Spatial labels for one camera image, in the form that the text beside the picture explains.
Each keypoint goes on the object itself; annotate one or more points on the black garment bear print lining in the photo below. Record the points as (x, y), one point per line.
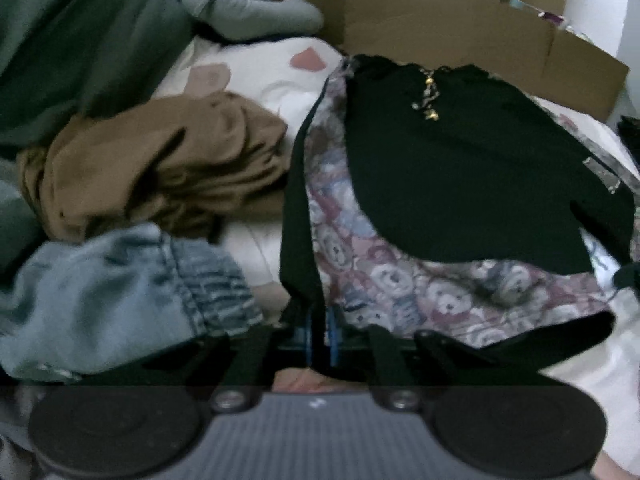
(450, 160)

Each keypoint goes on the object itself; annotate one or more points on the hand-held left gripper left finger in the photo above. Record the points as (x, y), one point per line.
(305, 335)

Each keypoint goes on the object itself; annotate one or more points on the bear printed white blanket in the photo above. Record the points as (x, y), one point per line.
(260, 70)

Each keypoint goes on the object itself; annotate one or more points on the purple white refill bag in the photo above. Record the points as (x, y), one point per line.
(552, 17)

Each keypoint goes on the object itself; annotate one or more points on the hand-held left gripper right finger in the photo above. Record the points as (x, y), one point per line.
(333, 337)

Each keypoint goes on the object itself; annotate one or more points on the black folded cloth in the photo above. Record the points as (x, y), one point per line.
(631, 135)

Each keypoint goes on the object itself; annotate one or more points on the brown garment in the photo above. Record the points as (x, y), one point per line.
(150, 170)

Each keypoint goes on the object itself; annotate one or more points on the dark green pillow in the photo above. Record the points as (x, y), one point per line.
(75, 35)

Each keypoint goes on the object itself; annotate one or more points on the brown cardboard sheet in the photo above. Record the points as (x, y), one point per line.
(450, 25)

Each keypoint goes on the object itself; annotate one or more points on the grey neck pillow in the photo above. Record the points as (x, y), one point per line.
(250, 12)

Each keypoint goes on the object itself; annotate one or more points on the grey garment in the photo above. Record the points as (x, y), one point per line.
(15, 220)

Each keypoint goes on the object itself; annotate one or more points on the blue denim jeans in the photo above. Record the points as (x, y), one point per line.
(100, 300)

